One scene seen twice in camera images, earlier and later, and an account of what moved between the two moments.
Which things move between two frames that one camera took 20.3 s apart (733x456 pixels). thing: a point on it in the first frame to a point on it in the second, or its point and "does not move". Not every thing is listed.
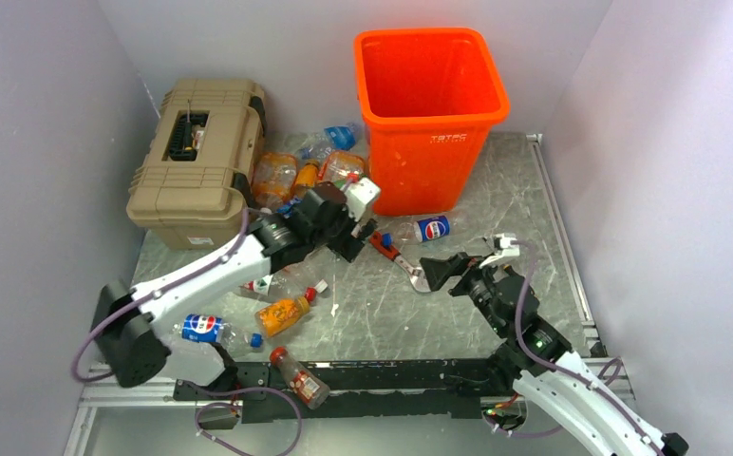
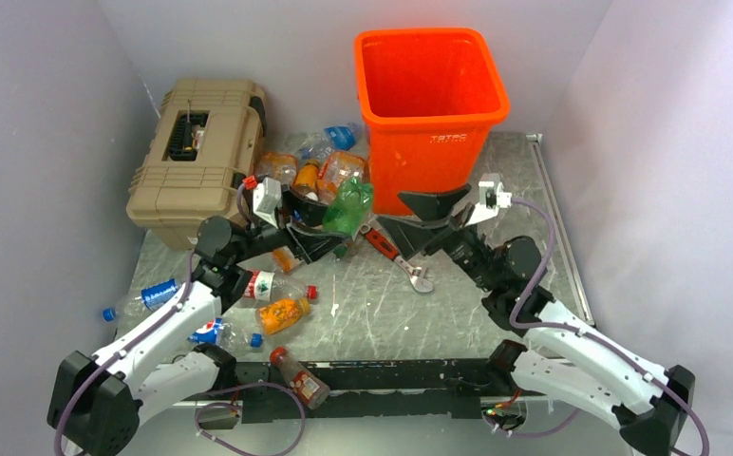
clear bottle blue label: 335,139 does not move
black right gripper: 439,270 to 413,237
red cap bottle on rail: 303,384 does not move
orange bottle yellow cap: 276,318 does not move
